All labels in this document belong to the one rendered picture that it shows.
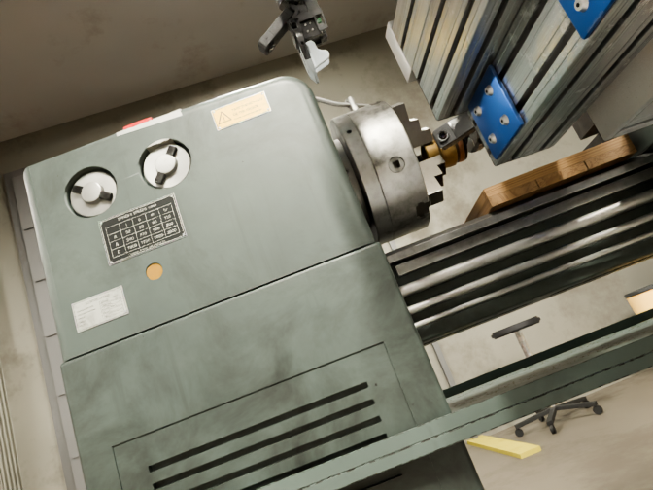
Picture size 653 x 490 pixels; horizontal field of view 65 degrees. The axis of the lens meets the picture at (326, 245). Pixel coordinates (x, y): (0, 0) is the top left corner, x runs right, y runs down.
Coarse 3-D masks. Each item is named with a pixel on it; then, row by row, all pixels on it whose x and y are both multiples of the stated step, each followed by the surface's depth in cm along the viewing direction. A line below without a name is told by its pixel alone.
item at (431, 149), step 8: (432, 136) 119; (424, 144) 118; (432, 144) 118; (456, 144) 117; (464, 144) 117; (424, 152) 122; (432, 152) 117; (440, 152) 116; (448, 152) 116; (456, 152) 116; (464, 152) 117; (448, 160) 117; (456, 160) 118
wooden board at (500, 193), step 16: (608, 144) 98; (624, 144) 98; (560, 160) 98; (576, 160) 98; (592, 160) 98; (608, 160) 97; (624, 160) 101; (528, 176) 98; (544, 176) 98; (560, 176) 97; (576, 176) 99; (496, 192) 98; (512, 192) 97; (528, 192) 97; (480, 208) 104; (496, 208) 99
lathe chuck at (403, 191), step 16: (352, 112) 114; (368, 112) 110; (384, 112) 109; (368, 128) 107; (384, 128) 106; (400, 128) 105; (368, 144) 105; (384, 144) 105; (400, 144) 105; (384, 160) 104; (416, 160) 104; (384, 176) 104; (400, 176) 105; (416, 176) 105; (384, 192) 105; (400, 192) 106; (416, 192) 106; (400, 208) 108; (400, 224) 111; (416, 224) 113
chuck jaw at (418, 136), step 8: (400, 104) 114; (400, 112) 115; (400, 120) 115; (408, 120) 115; (416, 120) 116; (408, 128) 116; (416, 128) 116; (424, 128) 118; (408, 136) 116; (416, 136) 117; (424, 136) 117; (416, 144) 117
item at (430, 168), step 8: (424, 160) 116; (432, 160) 116; (440, 160) 115; (424, 168) 115; (432, 168) 114; (440, 168) 116; (424, 176) 113; (432, 176) 113; (440, 176) 113; (432, 184) 111; (440, 184) 115; (432, 192) 110; (440, 192) 110; (432, 200) 111; (440, 200) 112; (416, 208) 110; (424, 208) 110
